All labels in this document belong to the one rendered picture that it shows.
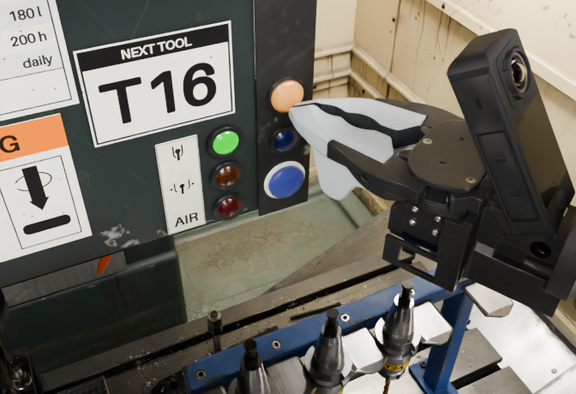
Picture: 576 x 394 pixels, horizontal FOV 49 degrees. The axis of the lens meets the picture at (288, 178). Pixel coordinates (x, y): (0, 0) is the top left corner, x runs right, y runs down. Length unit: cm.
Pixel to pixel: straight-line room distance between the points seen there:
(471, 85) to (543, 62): 92
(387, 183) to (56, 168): 21
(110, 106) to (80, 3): 7
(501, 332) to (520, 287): 106
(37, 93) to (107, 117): 5
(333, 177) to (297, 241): 148
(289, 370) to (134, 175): 49
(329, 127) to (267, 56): 6
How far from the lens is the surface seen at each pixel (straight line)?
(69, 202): 45
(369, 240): 167
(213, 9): 41
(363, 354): 90
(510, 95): 35
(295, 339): 90
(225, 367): 87
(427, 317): 96
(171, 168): 46
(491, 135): 35
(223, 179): 47
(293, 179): 50
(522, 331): 149
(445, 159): 40
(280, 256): 187
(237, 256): 188
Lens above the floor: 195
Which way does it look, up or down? 40 degrees down
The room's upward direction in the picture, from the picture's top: 1 degrees clockwise
